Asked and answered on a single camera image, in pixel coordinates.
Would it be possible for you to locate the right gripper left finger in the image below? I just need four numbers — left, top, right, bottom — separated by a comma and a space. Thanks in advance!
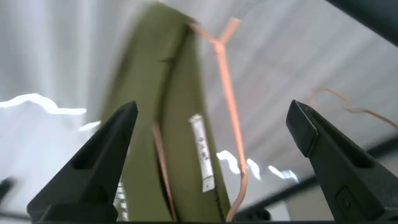
27, 100, 139, 223

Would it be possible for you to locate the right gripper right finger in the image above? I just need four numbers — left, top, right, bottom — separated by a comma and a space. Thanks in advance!
285, 99, 398, 223

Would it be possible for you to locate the white curtain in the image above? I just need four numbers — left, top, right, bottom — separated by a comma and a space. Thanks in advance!
0, 0, 398, 187

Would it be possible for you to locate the pink clothes hanger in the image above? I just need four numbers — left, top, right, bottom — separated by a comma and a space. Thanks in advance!
309, 86, 398, 130
151, 17, 249, 222

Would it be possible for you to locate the green t-shirt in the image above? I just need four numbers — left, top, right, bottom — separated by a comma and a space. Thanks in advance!
101, 1, 233, 222

